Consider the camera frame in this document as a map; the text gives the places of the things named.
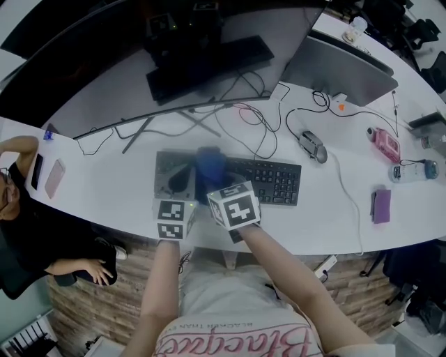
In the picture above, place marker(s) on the pink phone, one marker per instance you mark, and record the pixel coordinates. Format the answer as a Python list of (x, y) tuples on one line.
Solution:
[(55, 178)]

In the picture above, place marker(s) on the row of black chairs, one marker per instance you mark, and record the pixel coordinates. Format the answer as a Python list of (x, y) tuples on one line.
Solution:
[(428, 52)]

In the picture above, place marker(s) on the black phone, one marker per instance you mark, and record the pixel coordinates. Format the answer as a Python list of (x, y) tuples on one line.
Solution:
[(37, 171)]

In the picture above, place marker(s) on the clear bottle with blue lid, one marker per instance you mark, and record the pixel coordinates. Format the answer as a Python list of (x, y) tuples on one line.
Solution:
[(413, 171)]

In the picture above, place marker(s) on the grey desk divider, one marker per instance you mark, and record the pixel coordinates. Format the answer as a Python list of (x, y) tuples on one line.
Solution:
[(430, 122)]

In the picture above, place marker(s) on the person's right forearm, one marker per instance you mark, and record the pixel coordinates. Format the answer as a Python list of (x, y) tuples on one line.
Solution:
[(282, 268)]

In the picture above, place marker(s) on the small blue object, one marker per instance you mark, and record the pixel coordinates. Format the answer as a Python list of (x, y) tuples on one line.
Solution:
[(49, 135)]

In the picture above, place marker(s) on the curved black monitor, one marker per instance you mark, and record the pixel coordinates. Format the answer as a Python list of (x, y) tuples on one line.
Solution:
[(104, 69)]

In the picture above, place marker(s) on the small orange object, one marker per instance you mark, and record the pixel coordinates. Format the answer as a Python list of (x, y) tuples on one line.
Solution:
[(341, 107)]

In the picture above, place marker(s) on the person's grey pink-print shirt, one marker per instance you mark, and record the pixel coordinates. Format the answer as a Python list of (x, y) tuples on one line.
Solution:
[(237, 313)]

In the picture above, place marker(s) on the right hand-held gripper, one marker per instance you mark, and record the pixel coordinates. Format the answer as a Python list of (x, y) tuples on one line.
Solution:
[(240, 211)]

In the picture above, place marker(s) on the white plastic bottle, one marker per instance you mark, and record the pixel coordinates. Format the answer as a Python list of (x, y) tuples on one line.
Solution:
[(355, 29)]

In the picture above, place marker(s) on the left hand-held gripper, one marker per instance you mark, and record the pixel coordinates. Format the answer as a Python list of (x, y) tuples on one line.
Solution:
[(170, 212)]

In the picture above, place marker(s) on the small white round device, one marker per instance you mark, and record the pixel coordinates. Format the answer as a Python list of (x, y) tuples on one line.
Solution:
[(371, 134)]

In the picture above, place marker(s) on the grey computer mouse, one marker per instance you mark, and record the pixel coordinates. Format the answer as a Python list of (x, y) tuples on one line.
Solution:
[(313, 146)]

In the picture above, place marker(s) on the pink box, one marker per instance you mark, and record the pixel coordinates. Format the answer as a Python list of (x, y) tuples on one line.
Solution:
[(387, 144)]

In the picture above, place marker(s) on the blue cloth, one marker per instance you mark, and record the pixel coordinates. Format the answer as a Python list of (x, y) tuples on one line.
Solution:
[(210, 167)]

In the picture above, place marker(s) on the person's left forearm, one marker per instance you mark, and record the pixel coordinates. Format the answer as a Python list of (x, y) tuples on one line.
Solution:
[(162, 275)]

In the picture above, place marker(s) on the small clear water bottle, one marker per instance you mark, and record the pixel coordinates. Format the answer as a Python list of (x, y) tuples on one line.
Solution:
[(433, 142)]

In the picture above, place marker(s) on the black keyboard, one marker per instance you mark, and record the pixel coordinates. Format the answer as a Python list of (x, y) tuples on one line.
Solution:
[(278, 181)]

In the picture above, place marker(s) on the white power strip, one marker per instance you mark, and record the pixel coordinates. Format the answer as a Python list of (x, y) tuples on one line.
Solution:
[(325, 265)]

